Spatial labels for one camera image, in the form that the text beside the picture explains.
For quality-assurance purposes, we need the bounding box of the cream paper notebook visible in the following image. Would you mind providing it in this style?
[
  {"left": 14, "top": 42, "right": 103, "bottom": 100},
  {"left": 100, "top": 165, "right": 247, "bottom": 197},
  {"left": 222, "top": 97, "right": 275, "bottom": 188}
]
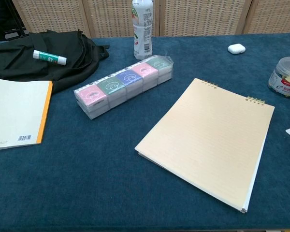
[{"left": 134, "top": 77, "right": 276, "bottom": 214}]

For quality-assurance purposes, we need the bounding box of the white notebook orange spine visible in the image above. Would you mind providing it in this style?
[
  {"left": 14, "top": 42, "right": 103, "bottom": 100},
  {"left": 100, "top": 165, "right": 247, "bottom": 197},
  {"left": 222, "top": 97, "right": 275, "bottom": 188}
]
[{"left": 0, "top": 77, "right": 54, "bottom": 152}]

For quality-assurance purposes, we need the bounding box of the pastel tissue multipack in plastic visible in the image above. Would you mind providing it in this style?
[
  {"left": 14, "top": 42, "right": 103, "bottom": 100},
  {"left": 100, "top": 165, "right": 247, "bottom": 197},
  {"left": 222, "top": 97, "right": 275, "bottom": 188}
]
[{"left": 73, "top": 54, "right": 174, "bottom": 120}]

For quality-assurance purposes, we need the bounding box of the dark blue tablecloth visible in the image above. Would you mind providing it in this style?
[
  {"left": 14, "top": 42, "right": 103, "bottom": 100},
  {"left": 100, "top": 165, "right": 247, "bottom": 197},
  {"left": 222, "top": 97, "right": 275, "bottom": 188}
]
[{"left": 0, "top": 32, "right": 290, "bottom": 232}]

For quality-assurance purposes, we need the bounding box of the white drink bottle yellow cap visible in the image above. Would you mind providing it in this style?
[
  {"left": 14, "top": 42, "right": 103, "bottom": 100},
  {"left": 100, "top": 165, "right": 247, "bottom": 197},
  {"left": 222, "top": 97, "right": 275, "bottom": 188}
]
[{"left": 131, "top": 0, "right": 153, "bottom": 60}]

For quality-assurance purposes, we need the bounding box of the black backpack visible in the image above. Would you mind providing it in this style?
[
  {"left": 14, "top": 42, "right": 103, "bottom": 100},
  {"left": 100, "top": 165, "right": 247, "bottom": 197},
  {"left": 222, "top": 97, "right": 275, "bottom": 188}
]
[{"left": 0, "top": 29, "right": 110, "bottom": 94}]

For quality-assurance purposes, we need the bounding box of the woven wood-framed folding screen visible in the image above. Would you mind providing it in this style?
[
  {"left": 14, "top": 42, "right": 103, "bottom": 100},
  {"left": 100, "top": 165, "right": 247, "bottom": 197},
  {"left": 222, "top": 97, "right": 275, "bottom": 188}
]
[{"left": 11, "top": 0, "right": 290, "bottom": 38}]

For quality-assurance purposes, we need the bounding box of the white green glue stick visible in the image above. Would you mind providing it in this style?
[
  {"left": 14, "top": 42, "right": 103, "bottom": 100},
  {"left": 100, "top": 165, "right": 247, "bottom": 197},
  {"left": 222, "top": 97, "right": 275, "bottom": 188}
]
[{"left": 33, "top": 49, "right": 68, "bottom": 66}]

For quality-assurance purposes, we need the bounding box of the white earbuds case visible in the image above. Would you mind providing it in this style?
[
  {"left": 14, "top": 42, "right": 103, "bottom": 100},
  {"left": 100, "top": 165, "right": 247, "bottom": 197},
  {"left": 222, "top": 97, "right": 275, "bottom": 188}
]
[{"left": 227, "top": 43, "right": 246, "bottom": 55}]

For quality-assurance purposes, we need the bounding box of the clear jar of coloured clips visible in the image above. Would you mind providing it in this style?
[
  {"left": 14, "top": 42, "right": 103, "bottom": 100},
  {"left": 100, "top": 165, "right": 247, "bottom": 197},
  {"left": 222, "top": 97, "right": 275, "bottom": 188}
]
[{"left": 267, "top": 57, "right": 290, "bottom": 98}]

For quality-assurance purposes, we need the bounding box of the black tripod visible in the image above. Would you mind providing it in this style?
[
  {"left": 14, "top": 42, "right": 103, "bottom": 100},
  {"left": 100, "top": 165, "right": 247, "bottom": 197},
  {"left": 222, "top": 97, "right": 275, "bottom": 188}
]
[{"left": 3, "top": 0, "right": 29, "bottom": 39}]

